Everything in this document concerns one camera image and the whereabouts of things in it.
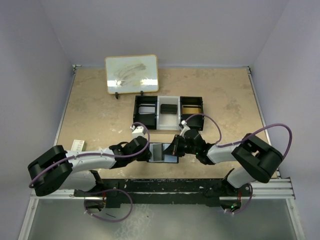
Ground gold cards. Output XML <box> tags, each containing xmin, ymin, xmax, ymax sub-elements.
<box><xmin>182</xmin><ymin>105</ymin><xmax>202</xmax><ymax>115</ymax></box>

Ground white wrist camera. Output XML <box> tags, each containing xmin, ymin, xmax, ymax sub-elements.
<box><xmin>178</xmin><ymin>120</ymin><xmax>190</xmax><ymax>137</ymax></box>
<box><xmin>130</xmin><ymin>122</ymin><xmax>147</xmax><ymax>138</ymax></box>

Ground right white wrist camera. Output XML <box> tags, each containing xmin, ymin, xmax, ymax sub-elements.
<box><xmin>178</xmin><ymin>120</ymin><xmax>190</xmax><ymax>137</ymax></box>

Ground black leather card holder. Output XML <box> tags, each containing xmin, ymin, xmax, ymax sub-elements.
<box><xmin>147</xmin><ymin>143</ymin><xmax>179</xmax><ymax>164</ymax></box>

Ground black white card sorting tray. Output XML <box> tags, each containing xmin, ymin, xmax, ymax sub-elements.
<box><xmin>133</xmin><ymin>95</ymin><xmax>204</xmax><ymax>131</ymax></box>

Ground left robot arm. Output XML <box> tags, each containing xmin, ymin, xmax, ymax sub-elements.
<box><xmin>27</xmin><ymin>136</ymin><xmax>152</xmax><ymax>197</ymax></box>

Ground small white green box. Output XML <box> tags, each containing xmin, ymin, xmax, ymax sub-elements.
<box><xmin>70</xmin><ymin>139</ymin><xmax>85</xmax><ymax>152</ymax></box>

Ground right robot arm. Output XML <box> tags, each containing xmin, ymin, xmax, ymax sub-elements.
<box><xmin>163</xmin><ymin>129</ymin><xmax>284</xmax><ymax>196</ymax></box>

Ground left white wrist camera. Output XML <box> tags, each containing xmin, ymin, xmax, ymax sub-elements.
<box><xmin>130</xmin><ymin>122</ymin><xmax>147</xmax><ymax>138</ymax></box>

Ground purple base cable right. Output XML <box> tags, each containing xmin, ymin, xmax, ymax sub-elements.
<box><xmin>223</xmin><ymin>183</ymin><xmax>254</xmax><ymax>215</ymax></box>

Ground black VIP cards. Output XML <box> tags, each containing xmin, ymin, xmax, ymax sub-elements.
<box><xmin>160</xmin><ymin>103</ymin><xmax>178</xmax><ymax>115</ymax></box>

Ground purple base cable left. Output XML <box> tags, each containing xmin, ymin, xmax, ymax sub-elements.
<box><xmin>83</xmin><ymin>189</ymin><xmax>133</xmax><ymax>223</ymax></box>

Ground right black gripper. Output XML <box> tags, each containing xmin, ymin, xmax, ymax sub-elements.
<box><xmin>163</xmin><ymin>134</ymin><xmax>198</xmax><ymax>157</ymax></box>

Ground white board with yellow rim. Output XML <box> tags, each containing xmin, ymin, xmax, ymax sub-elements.
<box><xmin>104</xmin><ymin>54</ymin><xmax>159</xmax><ymax>96</ymax></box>

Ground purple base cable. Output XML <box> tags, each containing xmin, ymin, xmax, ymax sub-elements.
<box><xmin>83</xmin><ymin>189</ymin><xmax>133</xmax><ymax>223</ymax></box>
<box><xmin>223</xmin><ymin>183</ymin><xmax>254</xmax><ymax>215</ymax></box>

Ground silver VIP cards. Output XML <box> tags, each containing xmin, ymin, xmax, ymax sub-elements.
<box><xmin>138</xmin><ymin>103</ymin><xmax>156</xmax><ymax>115</ymax></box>

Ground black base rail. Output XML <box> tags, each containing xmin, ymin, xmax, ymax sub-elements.
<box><xmin>74</xmin><ymin>178</ymin><xmax>253</xmax><ymax>209</ymax></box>

